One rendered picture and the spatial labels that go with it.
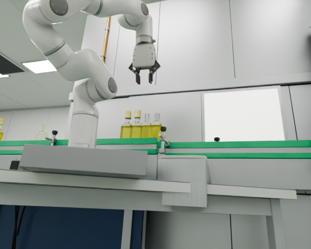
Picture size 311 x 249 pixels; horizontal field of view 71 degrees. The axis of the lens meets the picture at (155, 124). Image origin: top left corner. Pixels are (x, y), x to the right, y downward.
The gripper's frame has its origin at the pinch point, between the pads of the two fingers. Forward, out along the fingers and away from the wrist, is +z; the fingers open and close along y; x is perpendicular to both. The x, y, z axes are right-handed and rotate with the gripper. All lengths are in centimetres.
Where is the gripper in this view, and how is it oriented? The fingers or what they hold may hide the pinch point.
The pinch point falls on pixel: (144, 79)
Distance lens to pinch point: 98.8
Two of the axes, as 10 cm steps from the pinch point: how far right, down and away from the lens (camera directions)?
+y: -9.7, 0.2, 2.3
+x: -2.3, -0.6, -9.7
